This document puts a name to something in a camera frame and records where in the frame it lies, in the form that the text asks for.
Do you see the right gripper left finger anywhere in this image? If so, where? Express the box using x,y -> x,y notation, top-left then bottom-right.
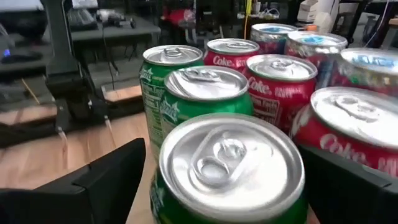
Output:
0,138 -> 147,224

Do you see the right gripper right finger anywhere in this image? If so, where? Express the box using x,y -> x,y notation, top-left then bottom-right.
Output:
298,145 -> 398,224

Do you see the red Coke can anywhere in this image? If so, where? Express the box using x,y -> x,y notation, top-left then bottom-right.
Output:
290,86 -> 398,178
202,37 -> 261,74
242,54 -> 318,136

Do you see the grey side table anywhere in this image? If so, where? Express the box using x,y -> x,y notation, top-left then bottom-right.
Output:
0,46 -> 52,75
70,15 -> 162,43

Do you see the black computer mouse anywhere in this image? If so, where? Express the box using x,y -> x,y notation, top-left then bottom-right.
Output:
0,49 -> 44,65

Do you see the black keyboard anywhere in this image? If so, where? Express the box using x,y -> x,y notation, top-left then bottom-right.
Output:
67,7 -> 99,31

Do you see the black aluminium rig frame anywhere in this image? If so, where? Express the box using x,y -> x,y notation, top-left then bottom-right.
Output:
0,0 -> 146,149

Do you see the yellow extension cord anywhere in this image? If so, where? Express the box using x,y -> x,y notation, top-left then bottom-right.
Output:
244,0 -> 252,40

